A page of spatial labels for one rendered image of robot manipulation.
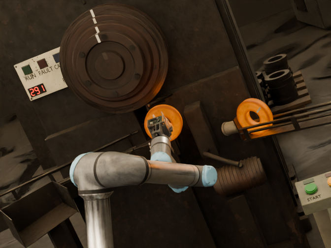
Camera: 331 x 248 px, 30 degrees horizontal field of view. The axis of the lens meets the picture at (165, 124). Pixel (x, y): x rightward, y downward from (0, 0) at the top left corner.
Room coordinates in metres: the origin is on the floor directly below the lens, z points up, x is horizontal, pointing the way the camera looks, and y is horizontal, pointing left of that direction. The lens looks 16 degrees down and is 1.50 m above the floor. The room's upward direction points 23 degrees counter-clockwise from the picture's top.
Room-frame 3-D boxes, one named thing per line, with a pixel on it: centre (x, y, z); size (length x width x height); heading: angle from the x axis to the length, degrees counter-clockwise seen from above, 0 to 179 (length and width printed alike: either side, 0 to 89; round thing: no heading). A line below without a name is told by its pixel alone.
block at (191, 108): (2.63, -0.14, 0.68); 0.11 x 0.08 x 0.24; 168
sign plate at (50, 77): (2.84, 0.41, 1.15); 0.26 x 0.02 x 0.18; 78
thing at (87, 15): (2.66, 0.09, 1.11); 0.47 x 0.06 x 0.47; 78
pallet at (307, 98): (4.55, -0.49, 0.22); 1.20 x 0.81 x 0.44; 76
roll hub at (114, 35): (2.57, 0.11, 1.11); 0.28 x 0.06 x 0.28; 78
